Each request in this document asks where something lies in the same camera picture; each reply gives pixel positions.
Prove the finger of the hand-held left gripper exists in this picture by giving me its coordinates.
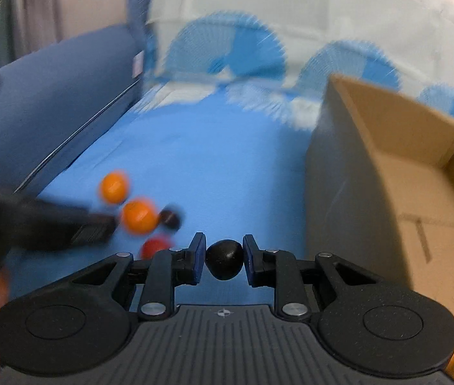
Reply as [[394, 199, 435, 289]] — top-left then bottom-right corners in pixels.
[[70, 209, 118, 248]]

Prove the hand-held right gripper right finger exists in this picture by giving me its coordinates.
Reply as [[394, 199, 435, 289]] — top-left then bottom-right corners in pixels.
[[242, 233, 377, 321]]

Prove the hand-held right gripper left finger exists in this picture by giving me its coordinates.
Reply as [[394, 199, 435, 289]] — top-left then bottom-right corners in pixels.
[[70, 232, 207, 322]]

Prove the dark purple plum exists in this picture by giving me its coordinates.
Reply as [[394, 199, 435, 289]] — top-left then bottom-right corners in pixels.
[[158, 205, 184, 231], [205, 239, 244, 281]]

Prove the red tomato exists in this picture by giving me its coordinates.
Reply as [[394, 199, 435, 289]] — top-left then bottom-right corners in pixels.
[[141, 237, 173, 261]]

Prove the brown cardboard box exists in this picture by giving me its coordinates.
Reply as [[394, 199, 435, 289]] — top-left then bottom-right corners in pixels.
[[305, 73, 454, 385]]

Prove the blue fan-print bed sheet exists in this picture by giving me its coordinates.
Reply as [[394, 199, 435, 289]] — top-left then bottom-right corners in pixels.
[[6, 0, 454, 301]]

